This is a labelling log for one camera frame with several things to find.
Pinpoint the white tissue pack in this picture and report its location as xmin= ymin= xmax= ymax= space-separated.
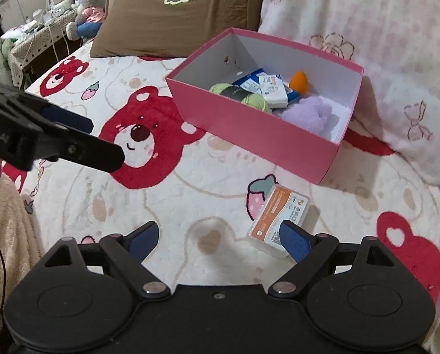
xmin=258 ymin=74 xmax=288 ymax=109

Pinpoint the pink cardboard box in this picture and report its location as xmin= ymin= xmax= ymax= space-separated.
xmin=166 ymin=28 xmax=364 ymax=184

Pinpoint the cluttered bedside table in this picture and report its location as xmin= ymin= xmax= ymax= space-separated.
xmin=3 ymin=5 xmax=80 ymax=88

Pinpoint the pink checkered pillow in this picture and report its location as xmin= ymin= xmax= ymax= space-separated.
xmin=260 ymin=0 xmax=440 ymax=187

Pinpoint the blue packet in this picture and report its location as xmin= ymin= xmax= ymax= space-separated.
xmin=233 ymin=68 xmax=300 ymax=109

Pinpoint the bear print blanket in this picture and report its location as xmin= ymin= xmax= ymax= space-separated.
xmin=3 ymin=46 xmax=440 ymax=298

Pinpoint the grey plush toy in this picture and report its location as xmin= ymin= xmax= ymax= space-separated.
xmin=66 ymin=0 xmax=106 ymax=41

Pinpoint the orange white plastic packet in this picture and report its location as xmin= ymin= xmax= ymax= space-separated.
xmin=247 ymin=181 xmax=310 ymax=258

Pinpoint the beige fuzzy fabric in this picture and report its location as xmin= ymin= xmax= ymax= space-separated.
xmin=0 ymin=174 xmax=40 ymax=332

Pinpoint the purple plush toy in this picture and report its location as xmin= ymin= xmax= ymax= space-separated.
xmin=278 ymin=96 xmax=339 ymax=135

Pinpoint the green yarn ball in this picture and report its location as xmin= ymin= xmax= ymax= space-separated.
xmin=209 ymin=83 xmax=272 ymax=114

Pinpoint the orange ball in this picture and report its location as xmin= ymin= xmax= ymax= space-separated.
xmin=289 ymin=71 xmax=309 ymax=95

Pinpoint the brown pillow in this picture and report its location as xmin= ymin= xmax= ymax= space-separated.
xmin=91 ymin=0 xmax=263 ymax=58

